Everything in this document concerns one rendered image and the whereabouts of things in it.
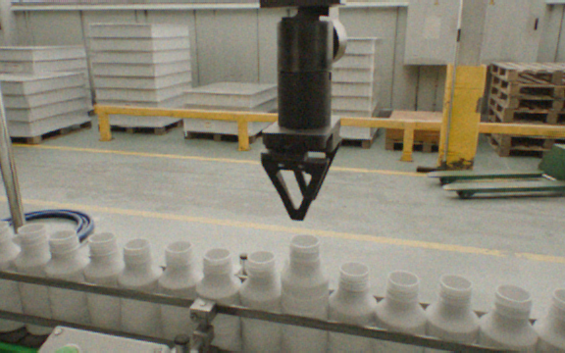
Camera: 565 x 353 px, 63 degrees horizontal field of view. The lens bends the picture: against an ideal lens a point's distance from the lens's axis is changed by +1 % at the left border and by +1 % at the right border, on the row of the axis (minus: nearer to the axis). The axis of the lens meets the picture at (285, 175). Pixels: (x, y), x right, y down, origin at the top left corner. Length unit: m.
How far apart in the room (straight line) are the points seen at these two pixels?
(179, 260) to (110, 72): 6.53
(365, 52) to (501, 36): 2.20
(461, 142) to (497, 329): 4.54
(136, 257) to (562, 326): 0.51
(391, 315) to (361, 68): 5.34
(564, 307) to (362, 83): 5.35
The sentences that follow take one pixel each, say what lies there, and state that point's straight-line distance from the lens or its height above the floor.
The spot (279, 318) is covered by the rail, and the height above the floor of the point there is 1.11.
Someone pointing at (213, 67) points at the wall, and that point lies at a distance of 8.21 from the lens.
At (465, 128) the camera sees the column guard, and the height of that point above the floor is 0.48.
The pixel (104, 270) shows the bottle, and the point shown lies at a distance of 0.69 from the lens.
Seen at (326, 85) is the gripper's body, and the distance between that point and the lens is 0.47.
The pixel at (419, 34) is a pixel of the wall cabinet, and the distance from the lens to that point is 7.18.
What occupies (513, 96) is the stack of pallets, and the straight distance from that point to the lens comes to 5.93.
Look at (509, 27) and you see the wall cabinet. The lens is 7.28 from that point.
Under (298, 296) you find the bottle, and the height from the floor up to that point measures 1.14.
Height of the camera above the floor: 1.44
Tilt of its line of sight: 18 degrees down
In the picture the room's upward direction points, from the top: straight up
